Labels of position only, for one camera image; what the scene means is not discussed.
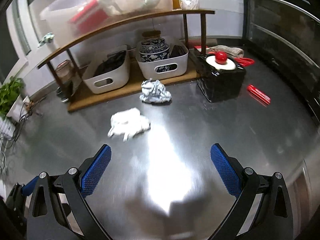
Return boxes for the white tissue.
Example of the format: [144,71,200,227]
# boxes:
[107,108,151,142]

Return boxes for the aluminium foil ball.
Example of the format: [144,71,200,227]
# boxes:
[139,80,172,104]

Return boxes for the white canister green lid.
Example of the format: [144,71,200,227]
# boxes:
[0,117,16,139]

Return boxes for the wooden two-tier shelf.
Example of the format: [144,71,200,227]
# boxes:
[37,8,216,113]

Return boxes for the red plastic clip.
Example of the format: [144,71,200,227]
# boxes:
[247,85,271,105]

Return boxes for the green potted plant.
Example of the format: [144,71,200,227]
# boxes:
[0,77,25,122]

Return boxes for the black ceramic jar red knob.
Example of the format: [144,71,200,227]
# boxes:
[197,51,246,103]

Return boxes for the glass jar with lid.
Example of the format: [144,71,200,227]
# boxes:
[55,60,73,83]

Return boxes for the left white storage basket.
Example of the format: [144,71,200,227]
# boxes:
[82,45,130,94]

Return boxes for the white storage basket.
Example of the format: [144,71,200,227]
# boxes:
[82,45,130,94]
[136,36,189,80]

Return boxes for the red scissors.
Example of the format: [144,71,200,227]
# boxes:
[207,51,256,68]

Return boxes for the right white storage basket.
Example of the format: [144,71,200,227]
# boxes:
[136,36,189,80]

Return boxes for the green cloth on sill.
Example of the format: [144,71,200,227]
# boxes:
[37,33,55,48]

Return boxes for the blue white patterned bowls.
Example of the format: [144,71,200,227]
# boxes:
[139,37,170,62]

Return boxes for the black toaster oven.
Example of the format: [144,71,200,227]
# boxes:
[243,0,319,125]

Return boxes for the clear plastic storage box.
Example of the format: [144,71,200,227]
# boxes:
[40,0,172,47]

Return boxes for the black power cable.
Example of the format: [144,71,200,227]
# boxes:
[0,94,48,176]

